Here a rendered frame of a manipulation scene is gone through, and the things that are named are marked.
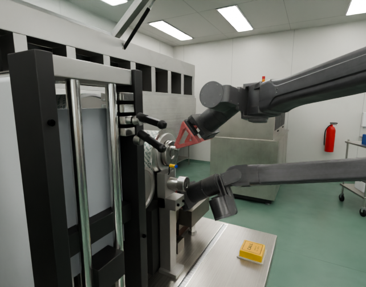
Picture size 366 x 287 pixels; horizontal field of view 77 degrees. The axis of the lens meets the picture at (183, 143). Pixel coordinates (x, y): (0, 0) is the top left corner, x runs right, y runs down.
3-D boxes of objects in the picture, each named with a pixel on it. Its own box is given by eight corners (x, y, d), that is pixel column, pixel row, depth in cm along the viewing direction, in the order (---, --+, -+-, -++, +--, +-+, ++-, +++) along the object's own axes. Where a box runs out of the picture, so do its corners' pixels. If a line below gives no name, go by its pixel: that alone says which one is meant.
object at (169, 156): (170, 171, 67) (162, 152, 62) (164, 170, 68) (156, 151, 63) (181, 154, 72) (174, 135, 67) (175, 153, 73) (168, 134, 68)
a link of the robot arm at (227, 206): (242, 171, 72) (238, 167, 64) (256, 207, 68) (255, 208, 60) (206, 184, 74) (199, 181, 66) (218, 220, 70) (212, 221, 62)
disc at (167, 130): (150, 181, 62) (153, 126, 61) (148, 180, 62) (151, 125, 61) (177, 174, 75) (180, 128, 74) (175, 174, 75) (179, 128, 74)
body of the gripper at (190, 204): (199, 199, 78) (217, 192, 74) (184, 211, 69) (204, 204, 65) (190, 181, 78) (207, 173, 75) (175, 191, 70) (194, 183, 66)
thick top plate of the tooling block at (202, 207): (191, 228, 80) (191, 211, 79) (107, 204, 98) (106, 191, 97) (209, 209, 93) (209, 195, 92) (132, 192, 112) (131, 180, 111)
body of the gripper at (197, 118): (215, 135, 65) (236, 119, 61) (200, 140, 56) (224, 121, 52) (202, 117, 66) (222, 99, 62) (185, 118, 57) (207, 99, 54)
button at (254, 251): (261, 263, 72) (261, 256, 72) (239, 256, 75) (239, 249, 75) (264, 251, 78) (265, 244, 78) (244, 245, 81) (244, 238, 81)
